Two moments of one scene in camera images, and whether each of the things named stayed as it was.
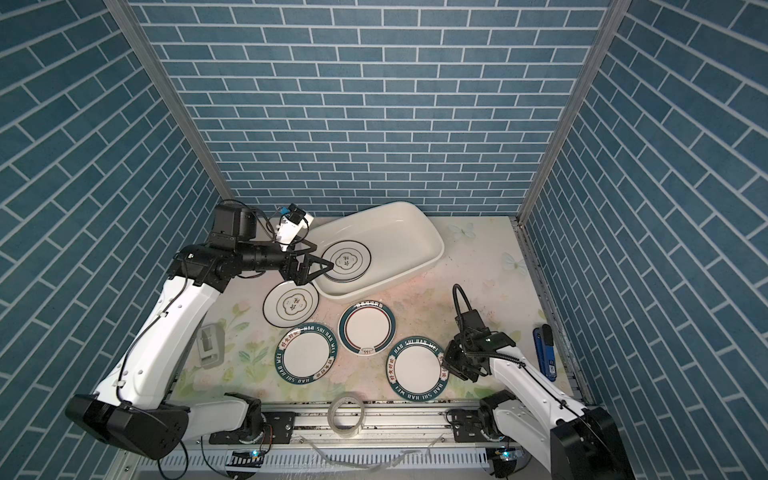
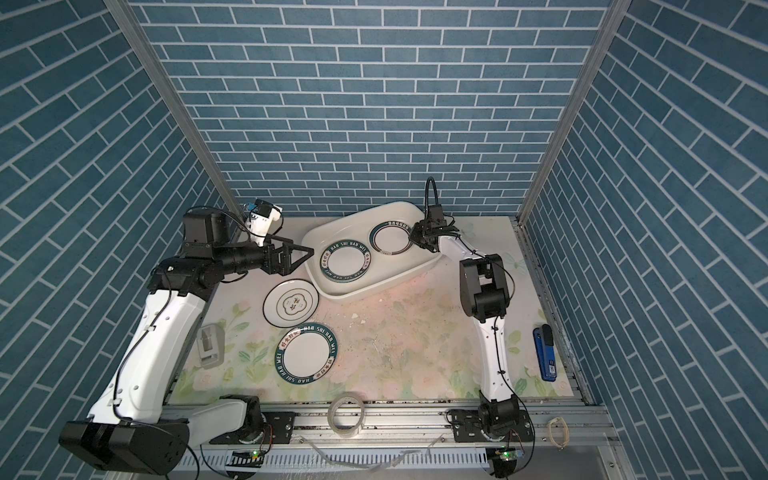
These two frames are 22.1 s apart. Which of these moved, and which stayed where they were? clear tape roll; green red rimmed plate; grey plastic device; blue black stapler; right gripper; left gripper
Moved: right gripper; left gripper; green red rimmed plate
Stayed: clear tape roll; grey plastic device; blue black stapler
